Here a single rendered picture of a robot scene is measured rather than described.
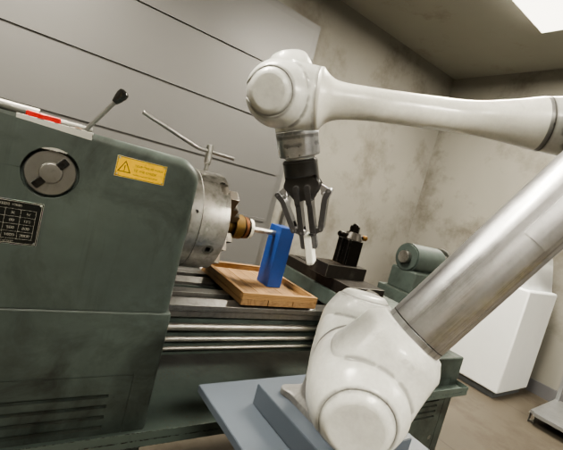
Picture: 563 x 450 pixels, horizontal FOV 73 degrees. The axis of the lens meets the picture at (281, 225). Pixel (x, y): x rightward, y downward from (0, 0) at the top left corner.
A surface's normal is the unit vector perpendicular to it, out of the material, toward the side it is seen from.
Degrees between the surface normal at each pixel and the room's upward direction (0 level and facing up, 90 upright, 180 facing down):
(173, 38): 90
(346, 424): 95
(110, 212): 90
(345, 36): 90
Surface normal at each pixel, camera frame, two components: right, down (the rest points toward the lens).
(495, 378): -0.80, -0.15
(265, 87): -0.33, 0.22
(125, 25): 0.54, 0.22
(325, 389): -0.71, -0.54
